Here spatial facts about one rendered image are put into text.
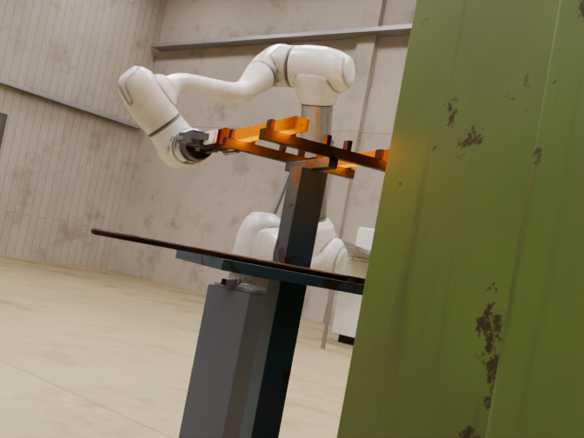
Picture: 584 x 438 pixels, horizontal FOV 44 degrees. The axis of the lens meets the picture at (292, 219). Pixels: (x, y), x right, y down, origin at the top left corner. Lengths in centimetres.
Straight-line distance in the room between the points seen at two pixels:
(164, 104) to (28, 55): 1061
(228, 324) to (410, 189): 140
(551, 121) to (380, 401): 52
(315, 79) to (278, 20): 975
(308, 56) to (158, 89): 56
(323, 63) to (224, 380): 106
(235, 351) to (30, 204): 1028
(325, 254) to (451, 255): 134
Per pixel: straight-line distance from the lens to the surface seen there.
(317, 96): 227
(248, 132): 150
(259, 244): 243
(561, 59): 81
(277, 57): 232
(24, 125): 1241
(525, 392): 76
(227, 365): 244
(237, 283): 245
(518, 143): 98
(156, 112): 191
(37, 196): 1258
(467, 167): 104
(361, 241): 768
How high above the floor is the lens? 72
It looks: 3 degrees up
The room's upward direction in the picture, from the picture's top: 11 degrees clockwise
